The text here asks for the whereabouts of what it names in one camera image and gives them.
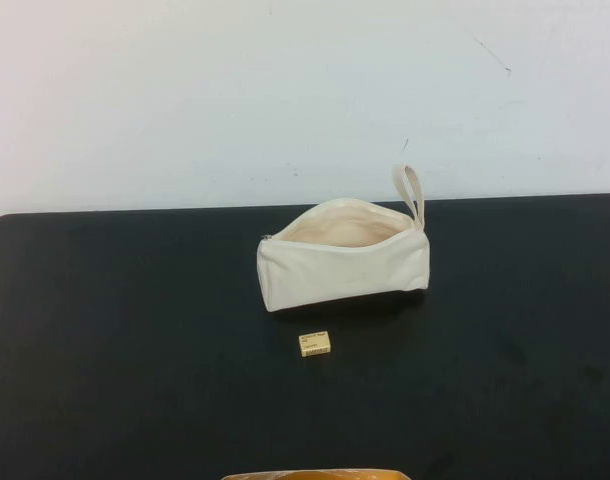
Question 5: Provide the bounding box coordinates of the yellow taped block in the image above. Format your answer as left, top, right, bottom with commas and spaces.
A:
219, 468, 407, 480

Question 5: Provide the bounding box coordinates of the cream fabric pencil case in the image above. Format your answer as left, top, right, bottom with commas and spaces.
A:
256, 163, 431, 315

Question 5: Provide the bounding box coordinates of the small cream printed eraser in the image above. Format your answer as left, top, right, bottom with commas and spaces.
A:
298, 330, 333, 358

